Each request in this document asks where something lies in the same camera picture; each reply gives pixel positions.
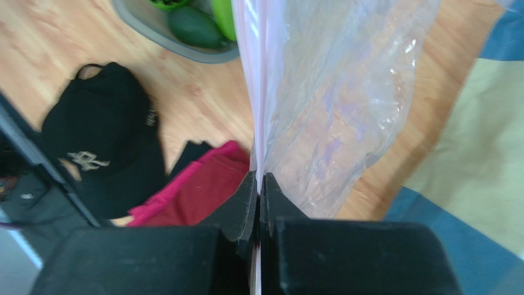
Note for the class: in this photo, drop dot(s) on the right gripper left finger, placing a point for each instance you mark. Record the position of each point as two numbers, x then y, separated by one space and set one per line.
212 257

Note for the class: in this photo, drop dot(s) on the dark red folded cloth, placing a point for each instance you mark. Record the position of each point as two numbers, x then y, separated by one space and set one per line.
211 185

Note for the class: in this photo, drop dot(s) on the pink folded cloth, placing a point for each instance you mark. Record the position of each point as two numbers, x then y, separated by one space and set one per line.
154 204

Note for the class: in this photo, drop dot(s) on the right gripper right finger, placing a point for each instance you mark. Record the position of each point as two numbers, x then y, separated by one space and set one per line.
301 255

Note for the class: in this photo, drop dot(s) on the grey plastic food tray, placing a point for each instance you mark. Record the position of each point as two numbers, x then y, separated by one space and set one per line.
152 23

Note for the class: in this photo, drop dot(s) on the green star fruit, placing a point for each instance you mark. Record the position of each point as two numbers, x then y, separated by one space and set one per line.
223 14

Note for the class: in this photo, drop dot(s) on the green watermelon toy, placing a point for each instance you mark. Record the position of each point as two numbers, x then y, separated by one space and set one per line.
168 5

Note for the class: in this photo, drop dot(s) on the plaid pillow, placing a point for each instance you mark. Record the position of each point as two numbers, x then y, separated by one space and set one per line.
469 189

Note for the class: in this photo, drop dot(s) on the dark green avocado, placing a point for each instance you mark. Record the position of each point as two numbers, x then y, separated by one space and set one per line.
194 27

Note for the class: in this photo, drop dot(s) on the clear zip top bag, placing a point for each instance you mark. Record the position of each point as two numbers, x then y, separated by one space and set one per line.
330 85

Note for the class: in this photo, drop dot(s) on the black folded cloth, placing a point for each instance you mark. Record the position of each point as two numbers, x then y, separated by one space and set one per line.
190 153

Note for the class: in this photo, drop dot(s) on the black baseball cap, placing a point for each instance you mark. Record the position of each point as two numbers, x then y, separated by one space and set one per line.
106 126

